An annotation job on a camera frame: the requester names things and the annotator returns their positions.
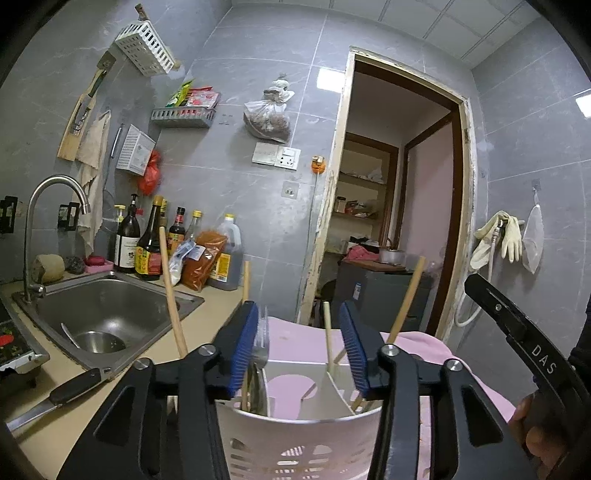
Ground white seasoning bag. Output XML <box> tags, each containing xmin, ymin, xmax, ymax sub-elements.
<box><xmin>167</xmin><ymin>240</ymin><xmax>199</xmax><ymax>287</ymax></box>

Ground clear bag of dried goods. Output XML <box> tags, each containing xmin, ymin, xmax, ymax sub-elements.
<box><xmin>243</xmin><ymin>76</ymin><xmax>295</xmax><ymax>141</ymax></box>

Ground induction cooker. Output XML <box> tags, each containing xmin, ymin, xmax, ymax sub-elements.
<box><xmin>0</xmin><ymin>300</ymin><xmax>51</xmax><ymax>402</ymax></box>

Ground yellow cap soap bottle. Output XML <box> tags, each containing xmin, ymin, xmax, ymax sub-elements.
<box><xmin>112</xmin><ymin>204</ymin><xmax>127</xmax><ymax>268</ymax></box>

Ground cream rubber gloves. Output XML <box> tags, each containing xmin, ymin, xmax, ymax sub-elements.
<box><xmin>471</xmin><ymin>211</ymin><xmax>525</xmax><ymax>271</ymax></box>

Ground person's right hand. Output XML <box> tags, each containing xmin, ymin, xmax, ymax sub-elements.
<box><xmin>508</xmin><ymin>392</ymin><xmax>578</xmax><ymax>474</ymax></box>

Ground large oil jug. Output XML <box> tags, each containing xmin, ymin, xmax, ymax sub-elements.
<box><xmin>208</xmin><ymin>213</ymin><xmax>244</xmax><ymax>291</ymax></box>

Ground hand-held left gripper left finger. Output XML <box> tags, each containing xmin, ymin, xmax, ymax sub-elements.
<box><xmin>55</xmin><ymin>300</ymin><xmax>260</xmax><ymax>480</ymax></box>

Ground steel faucet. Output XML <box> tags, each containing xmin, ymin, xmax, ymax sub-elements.
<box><xmin>23</xmin><ymin>175</ymin><xmax>92</xmax><ymax>303</ymax></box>

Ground white hose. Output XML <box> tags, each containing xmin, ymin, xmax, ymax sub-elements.
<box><xmin>455</xmin><ymin>222</ymin><xmax>502</xmax><ymax>328</ymax></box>

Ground stainless steel sink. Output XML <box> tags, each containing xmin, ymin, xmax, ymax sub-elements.
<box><xmin>11</xmin><ymin>270</ymin><xmax>205</xmax><ymax>381</ymax></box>

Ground dark bottle red label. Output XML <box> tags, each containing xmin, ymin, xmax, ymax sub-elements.
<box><xmin>167</xmin><ymin>208</ymin><xmax>187</xmax><ymax>259</ymax></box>

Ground red plastic bag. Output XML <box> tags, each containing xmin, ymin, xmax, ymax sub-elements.
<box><xmin>137</xmin><ymin>150</ymin><xmax>162</xmax><ymax>195</ymax></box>

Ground pink floral tablecloth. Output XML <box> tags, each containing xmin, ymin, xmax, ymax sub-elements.
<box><xmin>267</xmin><ymin>316</ymin><xmax>517</xmax><ymax>423</ymax></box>

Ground wooden cutting board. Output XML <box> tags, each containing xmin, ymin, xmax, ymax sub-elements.
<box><xmin>57</xmin><ymin>51</ymin><xmax>117</xmax><ymax>162</ymax></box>

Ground black wall socket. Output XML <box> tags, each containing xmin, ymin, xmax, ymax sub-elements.
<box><xmin>58</xmin><ymin>202</ymin><xmax>80</xmax><ymax>230</ymax></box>
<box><xmin>0</xmin><ymin>196</ymin><xmax>18</xmax><ymax>234</ymax></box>

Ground grey cabinet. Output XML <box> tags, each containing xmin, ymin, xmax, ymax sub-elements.
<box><xmin>332</xmin><ymin>265</ymin><xmax>435</xmax><ymax>333</ymax></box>

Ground soy sauce bottle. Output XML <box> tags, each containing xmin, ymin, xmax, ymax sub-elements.
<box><xmin>135</xmin><ymin>196</ymin><xmax>169</xmax><ymax>282</ymax></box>

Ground steel strainer bowl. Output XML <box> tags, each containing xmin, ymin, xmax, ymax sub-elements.
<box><xmin>74</xmin><ymin>331</ymin><xmax>126</xmax><ymax>354</ymax></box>

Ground red seasoning packets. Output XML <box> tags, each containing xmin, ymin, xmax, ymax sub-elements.
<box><xmin>185</xmin><ymin>88</ymin><xmax>220</xmax><ymax>109</ymax></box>

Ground white wall switch panel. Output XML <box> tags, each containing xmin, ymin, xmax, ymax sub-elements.
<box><xmin>252</xmin><ymin>142</ymin><xmax>301</xmax><ymax>170</ymax></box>

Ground large white wall basket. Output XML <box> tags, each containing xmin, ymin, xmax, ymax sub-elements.
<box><xmin>115</xmin><ymin>21</ymin><xmax>176</xmax><ymax>77</ymax></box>

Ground orange spice packet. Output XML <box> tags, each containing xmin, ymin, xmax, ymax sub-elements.
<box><xmin>181</xmin><ymin>230</ymin><xmax>228</xmax><ymax>292</ymax></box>

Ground wooden shelf unit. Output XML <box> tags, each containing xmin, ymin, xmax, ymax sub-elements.
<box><xmin>323</xmin><ymin>132</ymin><xmax>400</xmax><ymax>254</ymax></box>

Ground white plastic utensil basket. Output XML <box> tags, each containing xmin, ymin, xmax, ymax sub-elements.
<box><xmin>166</xmin><ymin>359</ymin><xmax>432</xmax><ymax>480</ymax></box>

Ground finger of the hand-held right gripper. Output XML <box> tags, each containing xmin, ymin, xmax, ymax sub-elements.
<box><xmin>464</xmin><ymin>273</ymin><xmax>591</xmax><ymax>416</ymax></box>

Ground grey wall shelf rack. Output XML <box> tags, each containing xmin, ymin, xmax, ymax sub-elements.
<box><xmin>150</xmin><ymin>107</ymin><xmax>217</xmax><ymax>129</ymax></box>

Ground small white wall basket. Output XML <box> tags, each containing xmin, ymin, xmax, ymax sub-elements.
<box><xmin>115</xmin><ymin>124</ymin><xmax>156</xmax><ymax>175</ymax></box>

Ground black handled kitchen knife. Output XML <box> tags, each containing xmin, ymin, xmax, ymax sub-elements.
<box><xmin>6</xmin><ymin>368</ymin><xmax>103</xmax><ymax>433</ymax></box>

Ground beige dish towel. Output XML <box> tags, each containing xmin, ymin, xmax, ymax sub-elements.
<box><xmin>76</xmin><ymin>111</ymin><xmax>112</xmax><ymax>257</ymax></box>

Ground tan loofah sponge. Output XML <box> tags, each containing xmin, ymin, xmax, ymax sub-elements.
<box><xmin>31</xmin><ymin>254</ymin><xmax>65</xmax><ymax>283</ymax></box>

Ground pink cloth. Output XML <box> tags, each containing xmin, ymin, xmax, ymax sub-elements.
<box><xmin>345</xmin><ymin>244</ymin><xmax>380</xmax><ymax>263</ymax></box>

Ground metal pot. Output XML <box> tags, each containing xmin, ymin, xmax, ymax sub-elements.
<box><xmin>379</xmin><ymin>237</ymin><xmax>406</xmax><ymax>266</ymax></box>

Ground clear bottle yellow cap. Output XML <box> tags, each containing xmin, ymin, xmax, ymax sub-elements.
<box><xmin>185</xmin><ymin>211</ymin><xmax>204</xmax><ymax>243</ymax></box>

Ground white mesh bag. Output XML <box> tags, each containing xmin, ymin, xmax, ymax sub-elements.
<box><xmin>522</xmin><ymin>187</ymin><xmax>546</xmax><ymax>274</ymax></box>

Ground wooden door frame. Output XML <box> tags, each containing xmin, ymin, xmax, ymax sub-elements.
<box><xmin>295</xmin><ymin>45</ymin><xmax>476</xmax><ymax>340</ymax></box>

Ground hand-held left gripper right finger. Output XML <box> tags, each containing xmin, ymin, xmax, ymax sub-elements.
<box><xmin>338</xmin><ymin>300</ymin><xmax>541</xmax><ymax>480</ymax></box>

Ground green seasoning packet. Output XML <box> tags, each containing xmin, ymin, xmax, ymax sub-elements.
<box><xmin>166</xmin><ymin>80</ymin><xmax>194</xmax><ymax>108</ymax></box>

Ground pink soap dish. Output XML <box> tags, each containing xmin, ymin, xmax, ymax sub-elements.
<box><xmin>84</xmin><ymin>254</ymin><xmax>115</xmax><ymax>274</ymax></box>

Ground metal fork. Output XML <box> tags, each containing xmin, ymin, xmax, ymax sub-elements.
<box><xmin>240</xmin><ymin>305</ymin><xmax>271</xmax><ymax>416</ymax></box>

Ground dark pump bottle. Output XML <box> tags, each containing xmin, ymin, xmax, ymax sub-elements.
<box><xmin>115</xmin><ymin>194</ymin><xmax>141</xmax><ymax>273</ymax></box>

